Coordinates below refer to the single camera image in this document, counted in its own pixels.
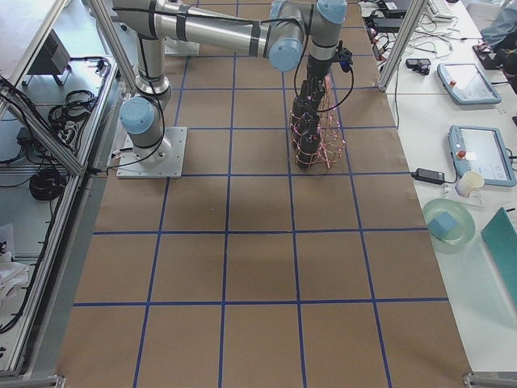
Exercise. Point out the dark wine bottle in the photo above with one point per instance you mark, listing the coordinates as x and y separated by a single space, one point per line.
309 120

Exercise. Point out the aluminium frame post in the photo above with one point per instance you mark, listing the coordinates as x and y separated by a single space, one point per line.
409 24

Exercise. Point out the white paper cup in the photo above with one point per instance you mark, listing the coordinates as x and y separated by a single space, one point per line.
469 182

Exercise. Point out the blue teach pendant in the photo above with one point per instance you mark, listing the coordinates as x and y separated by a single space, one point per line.
467 84
481 149

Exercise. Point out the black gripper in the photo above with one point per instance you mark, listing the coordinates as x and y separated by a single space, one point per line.
314 69

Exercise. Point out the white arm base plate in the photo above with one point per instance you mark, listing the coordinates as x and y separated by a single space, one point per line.
166 161
179 48

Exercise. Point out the copper wire wine basket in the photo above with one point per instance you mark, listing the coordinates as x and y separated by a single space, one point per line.
332 144

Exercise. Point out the dark bottle in basket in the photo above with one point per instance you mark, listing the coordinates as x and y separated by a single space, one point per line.
307 150
300 110

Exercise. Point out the teal board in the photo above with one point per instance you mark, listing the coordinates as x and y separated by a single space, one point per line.
499 238

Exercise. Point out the green glass plate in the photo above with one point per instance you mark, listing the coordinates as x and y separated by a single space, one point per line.
461 214

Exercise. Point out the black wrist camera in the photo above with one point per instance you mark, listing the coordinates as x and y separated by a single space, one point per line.
344 58

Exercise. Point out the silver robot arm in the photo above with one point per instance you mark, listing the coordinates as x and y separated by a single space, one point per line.
292 31

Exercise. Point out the black power adapter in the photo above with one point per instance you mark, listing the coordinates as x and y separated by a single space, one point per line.
428 176

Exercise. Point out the blue foam cube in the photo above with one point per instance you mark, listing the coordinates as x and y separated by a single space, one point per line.
444 226

